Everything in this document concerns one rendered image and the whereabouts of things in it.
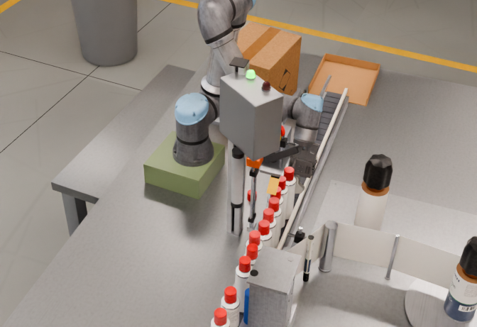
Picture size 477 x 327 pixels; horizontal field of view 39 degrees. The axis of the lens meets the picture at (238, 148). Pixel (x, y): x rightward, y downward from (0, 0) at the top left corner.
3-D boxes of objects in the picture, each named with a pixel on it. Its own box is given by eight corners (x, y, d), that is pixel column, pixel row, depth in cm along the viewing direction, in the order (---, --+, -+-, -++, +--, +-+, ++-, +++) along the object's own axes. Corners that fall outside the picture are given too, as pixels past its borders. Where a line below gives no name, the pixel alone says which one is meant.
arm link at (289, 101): (257, 101, 225) (286, 108, 219) (275, 86, 232) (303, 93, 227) (259, 121, 229) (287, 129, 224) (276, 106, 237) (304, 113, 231)
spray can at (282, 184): (278, 232, 224) (282, 186, 211) (266, 225, 227) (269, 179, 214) (287, 223, 227) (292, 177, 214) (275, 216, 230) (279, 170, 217)
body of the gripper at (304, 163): (309, 180, 223) (316, 145, 221) (284, 174, 225) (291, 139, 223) (313, 176, 230) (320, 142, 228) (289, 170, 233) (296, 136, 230)
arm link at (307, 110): (306, 92, 229) (329, 97, 224) (299, 123, 231) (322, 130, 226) (296, 91, 222) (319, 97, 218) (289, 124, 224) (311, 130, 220)
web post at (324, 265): (330, 274, 210) (337, 232, 199) (316, 270, 212) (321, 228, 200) (333, 264, 214) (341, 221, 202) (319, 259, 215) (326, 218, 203)
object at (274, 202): (276, 254, 217) (280, 208, 204) (260, 250, 218) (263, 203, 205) (280, 242, 220) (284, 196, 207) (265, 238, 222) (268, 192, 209)
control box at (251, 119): (253, 162, 189) (255, 106, 177) (218, 131, 199) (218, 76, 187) (281, 150, 193) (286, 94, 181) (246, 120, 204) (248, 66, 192)
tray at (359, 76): (366, 106, 290) (367, 98, 287) (307, 93, 296) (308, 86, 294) (379, 71, 312) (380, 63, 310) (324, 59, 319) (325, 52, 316)
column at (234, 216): (238, 236, 229) (244, 67, 187) (226, 233, 230) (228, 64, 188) (243, 227, 232) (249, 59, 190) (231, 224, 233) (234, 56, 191)
